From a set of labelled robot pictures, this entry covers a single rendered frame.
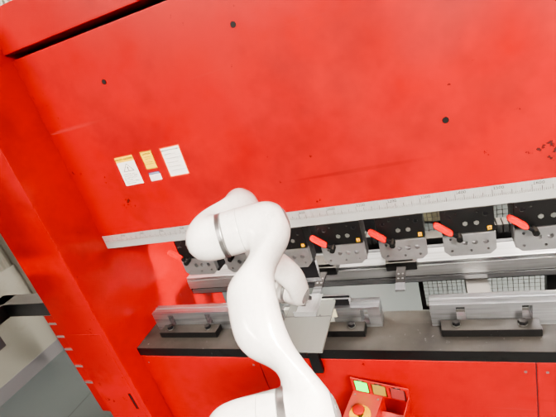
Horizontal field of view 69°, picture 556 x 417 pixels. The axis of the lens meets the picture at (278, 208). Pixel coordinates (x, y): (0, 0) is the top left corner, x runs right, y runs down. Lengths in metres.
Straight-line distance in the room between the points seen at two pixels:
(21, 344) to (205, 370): 2.41
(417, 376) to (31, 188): 1.54
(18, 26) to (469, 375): 1.92
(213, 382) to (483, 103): 1.52
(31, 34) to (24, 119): 0.30
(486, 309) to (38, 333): 3.53
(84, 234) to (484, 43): 1.55
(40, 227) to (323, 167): 1.07
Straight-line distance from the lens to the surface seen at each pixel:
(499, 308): 1.56
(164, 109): 1.45
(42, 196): 1.73
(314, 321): 1.52
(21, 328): 4.06
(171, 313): 1.96
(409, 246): 1.41
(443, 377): 1.61
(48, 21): 1.63
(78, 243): 1.81
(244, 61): 1.29
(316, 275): 1.55
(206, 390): 2.02
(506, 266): 1.77
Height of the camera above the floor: 1.95
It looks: 22 degrees down
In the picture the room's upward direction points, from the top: 17 degrees counter-clockwise
